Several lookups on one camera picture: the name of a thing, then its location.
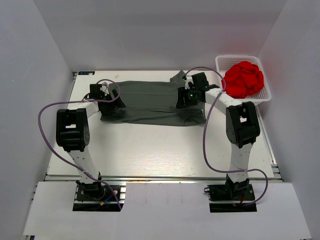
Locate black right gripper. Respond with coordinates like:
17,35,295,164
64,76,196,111
176,86,199,108

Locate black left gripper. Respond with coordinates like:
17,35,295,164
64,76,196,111
100,89,125,117

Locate dark grey t shirt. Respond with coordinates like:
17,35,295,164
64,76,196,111
100,70,206,127

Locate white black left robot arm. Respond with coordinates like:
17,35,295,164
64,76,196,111
56,82,126,200

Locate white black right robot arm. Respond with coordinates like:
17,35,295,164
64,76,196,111
176,72,261,200

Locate small dark table label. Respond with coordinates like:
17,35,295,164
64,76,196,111
77,71,95,76

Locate white perforated plastic basket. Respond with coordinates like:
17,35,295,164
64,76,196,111
215,55,272,106

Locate red crumpled t shirt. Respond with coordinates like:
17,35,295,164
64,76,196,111
221,61,265,99

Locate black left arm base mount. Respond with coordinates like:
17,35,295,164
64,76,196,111
72,181,124,212

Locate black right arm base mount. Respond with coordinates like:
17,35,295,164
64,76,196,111
203,183,257,213

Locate aluminium front table rail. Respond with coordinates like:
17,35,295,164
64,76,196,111
44,175,283,185

